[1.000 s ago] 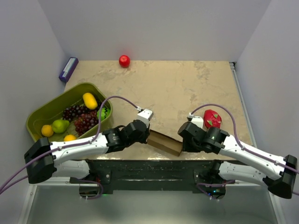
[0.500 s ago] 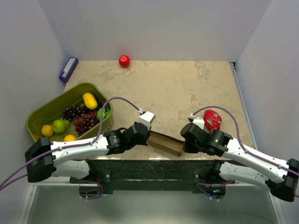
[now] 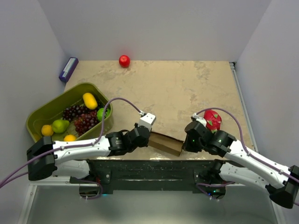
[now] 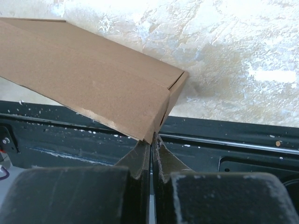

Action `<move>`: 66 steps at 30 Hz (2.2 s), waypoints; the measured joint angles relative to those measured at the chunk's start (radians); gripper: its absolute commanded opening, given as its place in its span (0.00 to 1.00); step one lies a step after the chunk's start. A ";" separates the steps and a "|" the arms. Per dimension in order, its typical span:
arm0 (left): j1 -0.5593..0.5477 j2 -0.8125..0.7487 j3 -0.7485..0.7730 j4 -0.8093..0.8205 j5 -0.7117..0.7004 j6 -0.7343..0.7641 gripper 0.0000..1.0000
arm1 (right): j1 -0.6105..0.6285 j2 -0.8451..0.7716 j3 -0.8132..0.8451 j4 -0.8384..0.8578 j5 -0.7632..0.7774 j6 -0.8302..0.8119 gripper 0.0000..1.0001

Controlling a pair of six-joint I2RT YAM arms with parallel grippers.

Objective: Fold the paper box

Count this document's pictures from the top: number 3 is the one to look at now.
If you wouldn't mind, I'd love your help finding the brown cardboard box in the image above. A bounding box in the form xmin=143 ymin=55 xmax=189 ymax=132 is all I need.
xmin=148 ymin=132 xmax=183 ymax=156

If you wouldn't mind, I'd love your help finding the olive green plastic bin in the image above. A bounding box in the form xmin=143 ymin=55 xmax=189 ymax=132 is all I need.
xmin=26 ymin=83 xmax=108 ymax=142

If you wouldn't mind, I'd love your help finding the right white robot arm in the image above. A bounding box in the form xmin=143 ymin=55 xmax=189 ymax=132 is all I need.
xmin=182 ymin=120 xmax=299 ymax=209

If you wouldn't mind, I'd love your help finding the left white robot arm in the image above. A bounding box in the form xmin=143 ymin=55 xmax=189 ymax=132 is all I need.
xmin=27 ymin=123 xmax=152 ymax=181

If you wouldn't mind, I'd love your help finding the purple rectangular box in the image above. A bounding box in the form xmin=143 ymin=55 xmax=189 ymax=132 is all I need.
xmin=59 ymin=57 xmax=79 ymax=83

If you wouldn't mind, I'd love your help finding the red dragon fruit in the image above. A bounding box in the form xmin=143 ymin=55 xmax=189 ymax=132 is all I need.
xmin=204 ymin=110 xmax=222 ymax=133

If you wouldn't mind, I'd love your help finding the green striped toy fruit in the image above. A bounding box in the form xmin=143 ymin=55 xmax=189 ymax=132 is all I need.
xmin=97 ymin=107 xmax=110 ymax=122

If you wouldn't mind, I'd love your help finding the red grape bunch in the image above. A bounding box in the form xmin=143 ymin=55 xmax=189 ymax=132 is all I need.
xmin=74 ymin=110 xmax=99 ymax=136

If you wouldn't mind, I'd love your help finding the yellow mango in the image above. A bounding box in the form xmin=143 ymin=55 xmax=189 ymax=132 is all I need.
xmin=82 ymin=93 xmax=98 ymax=110

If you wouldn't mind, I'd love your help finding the orange fruit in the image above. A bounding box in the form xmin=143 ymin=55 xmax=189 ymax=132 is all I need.
xmin=41 ymin=125 xmax=54 ymax=136
xmin=64 ymin=134 xmax=77 ymax=141

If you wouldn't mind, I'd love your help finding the purple grape bunch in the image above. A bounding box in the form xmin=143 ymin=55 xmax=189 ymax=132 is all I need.
xmin=63 ymin=105 xmax=89 ymax=122

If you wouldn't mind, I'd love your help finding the red apple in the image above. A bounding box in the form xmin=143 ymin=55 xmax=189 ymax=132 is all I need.
xmin=119 ymin=55 xmax=130 ymax=68

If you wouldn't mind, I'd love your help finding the green pear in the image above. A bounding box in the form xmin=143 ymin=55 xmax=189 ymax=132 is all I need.
xmin=51 ymin=119 xmax=70 ymax=134

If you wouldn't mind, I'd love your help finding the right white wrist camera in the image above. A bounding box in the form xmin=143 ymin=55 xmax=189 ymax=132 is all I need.
xmin=191 ymin=113 xmax=207 ymax=126

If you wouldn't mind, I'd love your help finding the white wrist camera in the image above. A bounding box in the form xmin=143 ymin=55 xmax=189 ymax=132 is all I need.
xmin=191 ymin=113 xmax=207 ymax=126
xmin=138 ymin=113 xmax=156 ymax=132

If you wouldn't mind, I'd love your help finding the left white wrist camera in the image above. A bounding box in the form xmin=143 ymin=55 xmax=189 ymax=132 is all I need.
xmin=138 ymin=113 xmax=156 ymax=132

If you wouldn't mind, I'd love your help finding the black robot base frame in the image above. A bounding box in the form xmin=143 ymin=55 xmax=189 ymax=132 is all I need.
xmin=70 ymin=160 xmax=226 ymax=199

